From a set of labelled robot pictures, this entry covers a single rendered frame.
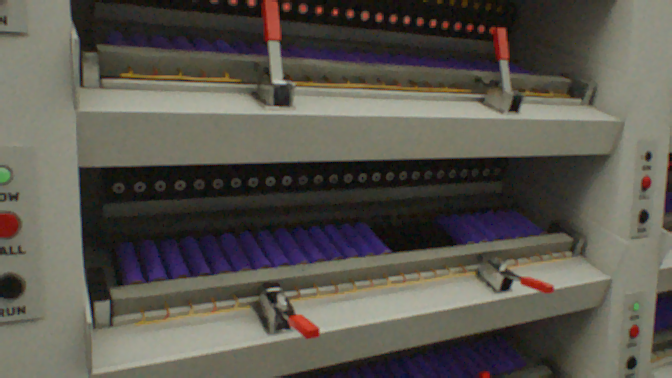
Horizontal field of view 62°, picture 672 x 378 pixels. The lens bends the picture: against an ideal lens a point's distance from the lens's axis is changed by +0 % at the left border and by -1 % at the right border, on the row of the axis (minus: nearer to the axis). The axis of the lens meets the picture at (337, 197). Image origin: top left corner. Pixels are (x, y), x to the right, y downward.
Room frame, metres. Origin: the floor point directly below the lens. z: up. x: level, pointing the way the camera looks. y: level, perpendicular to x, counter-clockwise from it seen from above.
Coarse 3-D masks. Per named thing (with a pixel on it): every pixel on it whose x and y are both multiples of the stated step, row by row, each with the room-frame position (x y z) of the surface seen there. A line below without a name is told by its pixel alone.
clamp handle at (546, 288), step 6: (504, 264) 0.61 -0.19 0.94; (498, 270) 0.61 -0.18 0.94; (504, 270) 0.61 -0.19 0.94; (504, 276) 0.60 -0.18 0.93; (510, 276) 0.59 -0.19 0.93; (516, 276) 0.59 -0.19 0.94; (522, 282) 0.58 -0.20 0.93; (528, 282) 0.57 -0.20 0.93; (534, 282) 0.56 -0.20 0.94; (540, 282) 0.56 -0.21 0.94; (546, 282) 0.56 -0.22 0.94; (534, 288) 0.56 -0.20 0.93; (540, 288) 0.56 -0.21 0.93; (546, 288) 0.55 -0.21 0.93; (552, 288) 0.55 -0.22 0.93
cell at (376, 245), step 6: (360, 222) 0.66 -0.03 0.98; (354, 228) 0.66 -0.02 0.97; (360, 228) 0.65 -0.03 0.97; (366, 228) 0.65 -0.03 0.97; (360, 234) 0.65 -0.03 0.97; (366, 234) 0.64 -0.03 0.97; (372, 234) 0.64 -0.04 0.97; (366, 240) 0.64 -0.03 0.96; (372, 240) 0.63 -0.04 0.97; (378, 240) 0.63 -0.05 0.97; (372, 246) 0.62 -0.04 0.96; (378, 246) 0.62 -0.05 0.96; (384, 246) 0.62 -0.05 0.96; (378, 252) 0.61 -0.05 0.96; (384, 252) 0.61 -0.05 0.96
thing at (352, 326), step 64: (320, 192) 0.67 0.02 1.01; (384, 192) 0.72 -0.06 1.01; (448, 192) 0.77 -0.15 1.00; (576, 256) 0.72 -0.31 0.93; (192, 320) 0.48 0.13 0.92; (256, 320) 0.49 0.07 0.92; (320, 320) 0.51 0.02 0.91; (384, 320) 0.52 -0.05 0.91; (448, 320) 0.57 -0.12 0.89; (512, 320) 0.62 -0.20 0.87
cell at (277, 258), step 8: (264, 232) 0.60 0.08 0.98; (256, 240) 0.60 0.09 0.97; (264, 240) 0.59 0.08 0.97; (272, 240) 0.59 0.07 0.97; (264, 248) 0.58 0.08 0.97; (272, 248) 0.57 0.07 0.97; (272, 256) 0.56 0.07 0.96; (280, 256) 0.56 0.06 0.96; (272, 264) 0.56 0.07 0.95; (280, 264) 0.55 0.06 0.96
